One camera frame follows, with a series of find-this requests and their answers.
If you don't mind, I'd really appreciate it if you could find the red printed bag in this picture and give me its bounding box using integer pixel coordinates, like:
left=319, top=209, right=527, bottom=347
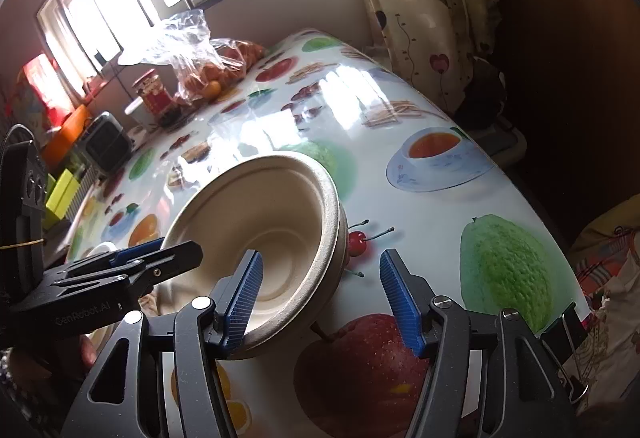
left=10, top=53, right=76, bottom=129

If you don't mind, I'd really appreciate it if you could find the person's left hand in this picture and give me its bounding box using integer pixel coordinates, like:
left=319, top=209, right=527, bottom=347
left=75, top=333, right=101, bottom=371

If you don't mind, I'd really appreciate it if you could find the large green box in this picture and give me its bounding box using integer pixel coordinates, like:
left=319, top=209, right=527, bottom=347
left=45, top=168, right=83, bottom=224

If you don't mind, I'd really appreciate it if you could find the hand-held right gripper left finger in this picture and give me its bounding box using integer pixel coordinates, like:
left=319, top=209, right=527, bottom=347
left=60, top=249, right=264, bottom=438

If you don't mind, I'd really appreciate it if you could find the beige paper bowl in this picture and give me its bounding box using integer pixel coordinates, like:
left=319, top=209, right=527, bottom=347
left=162, top=151, right=337, bottom=344
left=235, top=168, right=349, bottom=360

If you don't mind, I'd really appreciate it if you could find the orange box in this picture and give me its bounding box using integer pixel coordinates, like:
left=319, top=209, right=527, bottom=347
left=42, top=106, right=93, bottom=159

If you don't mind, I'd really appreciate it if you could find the heart patterned curtain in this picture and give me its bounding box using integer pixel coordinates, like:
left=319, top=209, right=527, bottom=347
left=340, top=0, right=521, bottom=119

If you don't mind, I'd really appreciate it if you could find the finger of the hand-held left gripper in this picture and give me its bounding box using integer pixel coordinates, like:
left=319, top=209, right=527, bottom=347
left=120, top=241, right=203, bottom=294
left=67, top=238, right=166, bottom=276

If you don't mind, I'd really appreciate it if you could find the yellow printed cloth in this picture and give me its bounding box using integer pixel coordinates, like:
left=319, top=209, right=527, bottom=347
left=570, top=205, right=640, bottom=414

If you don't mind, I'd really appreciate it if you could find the small grey fan heater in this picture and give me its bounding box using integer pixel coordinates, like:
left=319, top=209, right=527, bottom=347
left=82, top=112, right=133, bottom=169

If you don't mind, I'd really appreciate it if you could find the plaid cloth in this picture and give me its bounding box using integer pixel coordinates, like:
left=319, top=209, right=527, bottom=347
left=575, top=248, right=631, bottom=299

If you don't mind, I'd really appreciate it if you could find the fruit printed tablecloth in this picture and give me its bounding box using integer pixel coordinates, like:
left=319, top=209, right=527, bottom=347
left=65, top=29, right=591, bottom=438

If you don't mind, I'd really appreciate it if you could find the white foam plate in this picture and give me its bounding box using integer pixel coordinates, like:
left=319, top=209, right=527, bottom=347
left=85, top=241, right=121, bottom=264

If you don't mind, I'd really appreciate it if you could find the clear plastic bag of oranges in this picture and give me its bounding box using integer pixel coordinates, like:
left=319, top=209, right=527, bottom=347
left=117, top=9, right=266, bottom=102

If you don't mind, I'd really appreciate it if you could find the white plastic tub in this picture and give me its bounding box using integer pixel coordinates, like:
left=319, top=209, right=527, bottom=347
left=124, top=96, right=151, bottom=126

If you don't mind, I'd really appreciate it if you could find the black binder clip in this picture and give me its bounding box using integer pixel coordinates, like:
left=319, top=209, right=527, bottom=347
left=540, top=302, right=591, bottom=404

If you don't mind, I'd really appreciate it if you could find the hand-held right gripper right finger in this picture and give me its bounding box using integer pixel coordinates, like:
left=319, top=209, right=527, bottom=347
left=379, top=249, right=581, bottom=438

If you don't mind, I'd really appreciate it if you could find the glass jar with red label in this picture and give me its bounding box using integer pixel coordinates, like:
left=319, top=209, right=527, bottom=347
left=132, top=69, right=176, bottom=124

